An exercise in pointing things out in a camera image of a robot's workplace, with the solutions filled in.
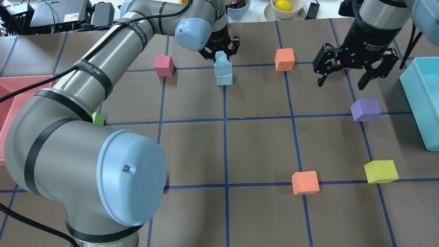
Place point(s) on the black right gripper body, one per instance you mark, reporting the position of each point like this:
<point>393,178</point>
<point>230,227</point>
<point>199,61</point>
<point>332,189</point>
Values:
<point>364,40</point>

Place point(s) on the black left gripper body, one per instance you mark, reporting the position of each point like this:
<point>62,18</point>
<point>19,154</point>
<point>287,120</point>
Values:
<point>220,36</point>

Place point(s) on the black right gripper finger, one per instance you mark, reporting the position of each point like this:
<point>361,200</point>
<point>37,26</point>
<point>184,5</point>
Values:
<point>324,71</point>
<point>370,74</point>

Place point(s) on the light blue foam block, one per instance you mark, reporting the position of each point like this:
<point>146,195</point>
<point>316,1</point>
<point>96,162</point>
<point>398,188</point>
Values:
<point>226,79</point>
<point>222,65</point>

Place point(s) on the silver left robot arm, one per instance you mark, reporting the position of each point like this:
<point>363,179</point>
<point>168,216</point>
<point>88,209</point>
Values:
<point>110,182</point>

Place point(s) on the purple foam block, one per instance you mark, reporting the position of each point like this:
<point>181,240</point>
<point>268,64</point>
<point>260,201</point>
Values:
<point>365,109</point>

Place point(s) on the bowl with fruit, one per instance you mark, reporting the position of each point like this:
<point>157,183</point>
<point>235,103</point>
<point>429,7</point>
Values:
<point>237,8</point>

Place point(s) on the orange foam block far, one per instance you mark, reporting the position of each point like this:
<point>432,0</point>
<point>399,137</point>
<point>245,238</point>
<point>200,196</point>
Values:
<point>284,59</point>

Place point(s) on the orange foam block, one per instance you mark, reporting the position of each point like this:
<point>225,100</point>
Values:
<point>284,59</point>
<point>305,183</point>

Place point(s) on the teal plastic tray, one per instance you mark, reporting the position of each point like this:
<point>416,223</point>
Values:
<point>420,82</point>

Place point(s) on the magenta foam block near right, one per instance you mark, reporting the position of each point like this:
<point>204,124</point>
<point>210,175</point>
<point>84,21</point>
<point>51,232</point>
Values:
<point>164,66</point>

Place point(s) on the white bowl with lemon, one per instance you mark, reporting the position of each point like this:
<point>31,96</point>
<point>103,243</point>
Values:
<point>284,10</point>

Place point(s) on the yellow foam block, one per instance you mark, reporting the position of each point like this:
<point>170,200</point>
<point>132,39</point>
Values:
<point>381,172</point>

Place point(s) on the green foam block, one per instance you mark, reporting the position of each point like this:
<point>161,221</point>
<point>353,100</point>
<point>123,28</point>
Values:
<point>98,119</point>

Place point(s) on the black power box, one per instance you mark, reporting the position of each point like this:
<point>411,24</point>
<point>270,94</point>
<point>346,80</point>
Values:
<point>61,13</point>

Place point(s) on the pink plastic tray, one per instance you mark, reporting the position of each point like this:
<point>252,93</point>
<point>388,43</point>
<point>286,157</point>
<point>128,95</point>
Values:
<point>11,107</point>

